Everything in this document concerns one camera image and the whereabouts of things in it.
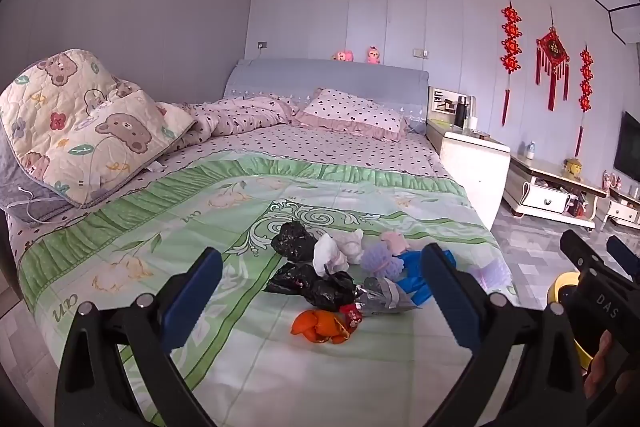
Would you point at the purple knitted ball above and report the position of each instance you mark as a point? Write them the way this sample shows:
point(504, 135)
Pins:
point(380, 263)

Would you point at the pink figurine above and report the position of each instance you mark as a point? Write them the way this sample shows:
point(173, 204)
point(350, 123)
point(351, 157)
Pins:
point(612, 181)

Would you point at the blue plastic glove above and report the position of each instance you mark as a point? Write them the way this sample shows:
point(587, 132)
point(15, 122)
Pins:
point(412, 277)

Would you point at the red snack wrapper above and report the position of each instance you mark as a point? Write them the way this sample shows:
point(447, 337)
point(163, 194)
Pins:
point(352, 314)

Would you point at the polka dot bed sheet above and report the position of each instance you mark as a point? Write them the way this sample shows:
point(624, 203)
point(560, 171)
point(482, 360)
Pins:
point(325, 147)

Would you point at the green small packet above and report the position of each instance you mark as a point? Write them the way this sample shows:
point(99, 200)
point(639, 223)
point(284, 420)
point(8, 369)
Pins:
point(385, 299)

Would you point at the red diamond knot ornament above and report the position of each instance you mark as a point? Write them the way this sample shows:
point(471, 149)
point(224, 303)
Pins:
point(552, 49)

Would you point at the black thermos bottle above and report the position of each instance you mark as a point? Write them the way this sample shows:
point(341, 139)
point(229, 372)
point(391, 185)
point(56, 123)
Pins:
point(460, 112)

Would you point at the white nightstand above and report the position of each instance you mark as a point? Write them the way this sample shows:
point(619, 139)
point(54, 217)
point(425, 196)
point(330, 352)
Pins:
point(475, 167)

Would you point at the white cup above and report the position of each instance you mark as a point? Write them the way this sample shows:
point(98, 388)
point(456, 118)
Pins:
point(472, 123)

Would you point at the green floral blanket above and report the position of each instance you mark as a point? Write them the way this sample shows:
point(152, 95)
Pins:
point(200, 217)

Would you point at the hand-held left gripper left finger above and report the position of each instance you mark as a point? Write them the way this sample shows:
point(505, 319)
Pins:
point(192, 292)

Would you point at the yellow rimmed trash bin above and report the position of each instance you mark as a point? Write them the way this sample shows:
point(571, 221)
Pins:
point(560, 284)

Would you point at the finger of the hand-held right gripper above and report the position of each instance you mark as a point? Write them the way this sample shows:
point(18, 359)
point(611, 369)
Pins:
point(622, 253)
point(580, 254)

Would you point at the polka dot duvet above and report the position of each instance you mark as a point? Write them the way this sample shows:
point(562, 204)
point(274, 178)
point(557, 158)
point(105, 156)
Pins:
point(235, 117)

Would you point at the black plastic bag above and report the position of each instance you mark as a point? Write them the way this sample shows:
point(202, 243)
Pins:
point(330, 291)
point(295, 278)
point(292, 239)

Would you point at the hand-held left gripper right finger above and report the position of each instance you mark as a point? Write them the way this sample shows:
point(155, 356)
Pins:
point(450, 302)

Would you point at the polka dot pillow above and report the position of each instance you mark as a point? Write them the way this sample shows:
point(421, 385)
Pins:
point(350, 112)

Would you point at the black wall television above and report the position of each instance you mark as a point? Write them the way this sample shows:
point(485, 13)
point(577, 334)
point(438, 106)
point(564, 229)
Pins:
point(630, 147)

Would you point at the bear print quilt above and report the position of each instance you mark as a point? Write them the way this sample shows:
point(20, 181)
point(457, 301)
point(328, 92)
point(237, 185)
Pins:
point(75, 122)

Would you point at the pink plush doll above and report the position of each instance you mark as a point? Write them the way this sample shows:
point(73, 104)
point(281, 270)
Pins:
point(373, 56)

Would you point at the white framed picture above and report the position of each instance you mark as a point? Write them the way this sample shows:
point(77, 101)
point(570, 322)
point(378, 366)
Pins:
point(442, 102)

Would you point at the grey fabric bed headboard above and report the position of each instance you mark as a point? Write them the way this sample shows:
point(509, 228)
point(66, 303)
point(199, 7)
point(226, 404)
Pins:
point(325, 74)

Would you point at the pink dotted cloth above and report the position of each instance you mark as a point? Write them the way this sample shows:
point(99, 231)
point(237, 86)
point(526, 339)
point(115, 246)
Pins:
point(395, 241)

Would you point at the person's right hand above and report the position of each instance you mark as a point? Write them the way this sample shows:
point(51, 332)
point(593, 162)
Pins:
point(597, 362)

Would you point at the yellow toy figure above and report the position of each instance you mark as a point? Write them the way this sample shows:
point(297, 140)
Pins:
point(573, 169)

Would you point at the small white cabinet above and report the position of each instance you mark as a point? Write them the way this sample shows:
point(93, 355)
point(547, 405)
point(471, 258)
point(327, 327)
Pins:
point(622, 209)

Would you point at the white wall socket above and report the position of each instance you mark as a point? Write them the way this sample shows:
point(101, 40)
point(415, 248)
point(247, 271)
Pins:
point(421, 53)

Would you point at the white television cabinet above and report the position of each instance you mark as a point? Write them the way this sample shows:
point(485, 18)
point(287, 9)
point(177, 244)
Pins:
point(542, 199)

